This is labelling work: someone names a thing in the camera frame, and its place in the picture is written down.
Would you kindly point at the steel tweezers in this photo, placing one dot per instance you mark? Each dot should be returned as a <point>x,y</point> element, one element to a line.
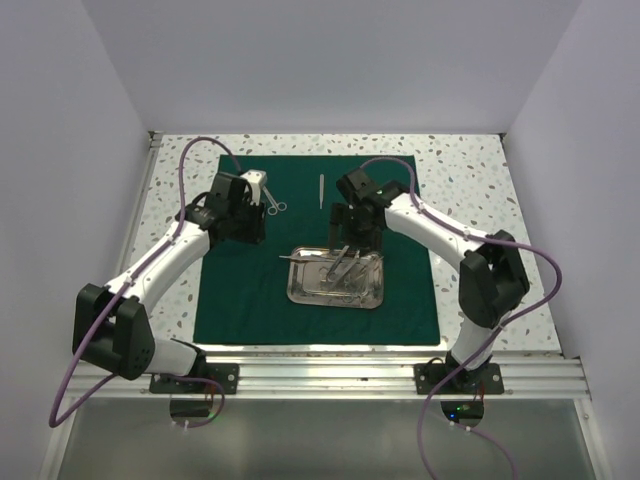
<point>321,190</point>

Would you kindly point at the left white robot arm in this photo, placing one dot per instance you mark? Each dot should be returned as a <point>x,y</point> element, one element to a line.
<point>112,328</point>

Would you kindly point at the aluminium mounting rail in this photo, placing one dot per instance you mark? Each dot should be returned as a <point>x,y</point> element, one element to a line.
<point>264,373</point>

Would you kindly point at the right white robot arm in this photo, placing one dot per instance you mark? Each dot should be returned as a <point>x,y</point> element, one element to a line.
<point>491,274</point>

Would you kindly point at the steel forceps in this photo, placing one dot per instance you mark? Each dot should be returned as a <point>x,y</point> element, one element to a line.
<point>355,274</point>

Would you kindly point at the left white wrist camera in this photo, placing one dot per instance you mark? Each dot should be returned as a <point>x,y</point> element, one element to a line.
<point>257,180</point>

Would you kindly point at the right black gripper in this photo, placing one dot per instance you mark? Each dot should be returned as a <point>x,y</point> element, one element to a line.
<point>341,213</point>

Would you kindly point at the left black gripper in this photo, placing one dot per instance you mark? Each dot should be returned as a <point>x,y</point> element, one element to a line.
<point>255,233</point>

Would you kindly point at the steel instrument tray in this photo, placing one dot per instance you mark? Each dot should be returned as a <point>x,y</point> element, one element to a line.
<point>306,284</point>

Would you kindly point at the steel surgical scissors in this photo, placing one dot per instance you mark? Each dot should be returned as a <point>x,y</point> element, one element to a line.
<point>275,207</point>

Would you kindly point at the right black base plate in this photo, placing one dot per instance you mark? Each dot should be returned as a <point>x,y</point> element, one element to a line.
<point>487,379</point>

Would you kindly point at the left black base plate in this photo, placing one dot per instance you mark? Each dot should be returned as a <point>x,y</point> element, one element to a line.
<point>215,377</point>

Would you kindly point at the dark green surgical cloth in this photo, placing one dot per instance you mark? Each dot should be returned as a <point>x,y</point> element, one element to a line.
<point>242,296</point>

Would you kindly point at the steel scalpel handle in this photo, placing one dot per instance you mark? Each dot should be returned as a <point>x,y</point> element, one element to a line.
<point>302,258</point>

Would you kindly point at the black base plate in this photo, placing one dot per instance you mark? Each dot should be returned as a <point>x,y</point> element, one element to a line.
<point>487,379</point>
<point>215,377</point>

